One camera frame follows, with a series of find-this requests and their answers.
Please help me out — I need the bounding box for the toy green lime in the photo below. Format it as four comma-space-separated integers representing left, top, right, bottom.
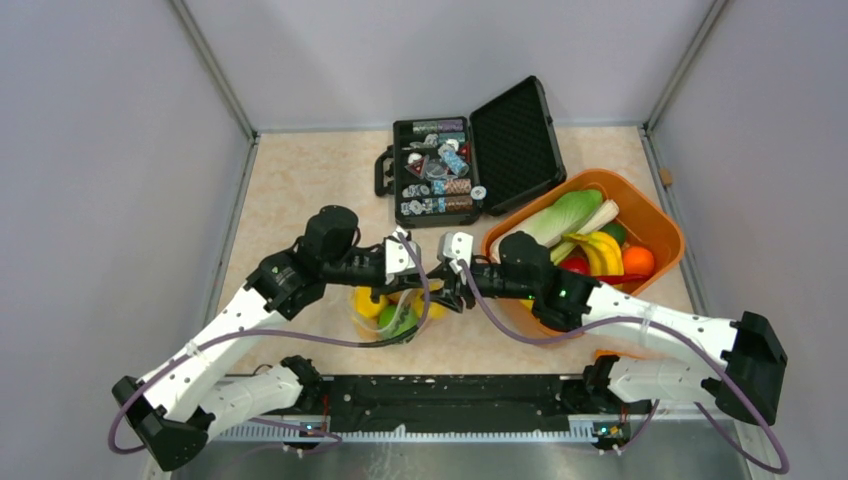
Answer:
600, 222, 628, 246

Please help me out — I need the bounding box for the toy yellow bell pepper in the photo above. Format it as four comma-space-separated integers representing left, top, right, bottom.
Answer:
412, 280, 449, 320

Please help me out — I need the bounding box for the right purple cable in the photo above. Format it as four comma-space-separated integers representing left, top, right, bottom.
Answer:
457, 259, 791, 475

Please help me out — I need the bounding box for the black poker chip case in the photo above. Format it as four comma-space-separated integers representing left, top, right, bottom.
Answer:
373, 76, 567, 229

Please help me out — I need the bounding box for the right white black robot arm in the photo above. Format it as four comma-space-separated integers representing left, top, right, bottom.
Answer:
431, 232, 788, 426

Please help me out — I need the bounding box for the toy yellow banana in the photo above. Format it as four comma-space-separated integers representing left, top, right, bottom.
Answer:
564, 231, 624, 277

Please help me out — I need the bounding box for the toy long red chili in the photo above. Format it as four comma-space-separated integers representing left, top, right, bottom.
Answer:
595, 274, 650, 285

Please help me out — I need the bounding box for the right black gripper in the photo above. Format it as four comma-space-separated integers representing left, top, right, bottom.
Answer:
421, 260, 536, 312

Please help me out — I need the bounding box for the orange plastic basket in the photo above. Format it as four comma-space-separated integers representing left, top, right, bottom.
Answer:
481, 169, 685, 297

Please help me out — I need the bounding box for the toy orange carrot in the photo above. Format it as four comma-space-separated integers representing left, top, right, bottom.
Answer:
594, 349, 641, 360

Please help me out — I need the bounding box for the toy orange fruit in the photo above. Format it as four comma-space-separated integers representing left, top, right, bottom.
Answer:
622, 245, 656, 276

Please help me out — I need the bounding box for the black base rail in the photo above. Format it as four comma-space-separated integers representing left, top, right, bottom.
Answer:
291, 374, 654, 435

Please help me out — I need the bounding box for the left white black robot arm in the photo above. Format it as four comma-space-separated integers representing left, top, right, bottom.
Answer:
112, 205, 428, 472

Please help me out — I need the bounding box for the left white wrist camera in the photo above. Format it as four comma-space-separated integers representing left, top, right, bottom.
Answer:
384, 226, 421, 284

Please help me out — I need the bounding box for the clear zip top bag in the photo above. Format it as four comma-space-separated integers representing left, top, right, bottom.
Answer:
349, 280, 450, 347

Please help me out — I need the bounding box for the toy green white cabbage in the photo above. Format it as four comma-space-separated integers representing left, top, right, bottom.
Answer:
490, 189, 604, 260

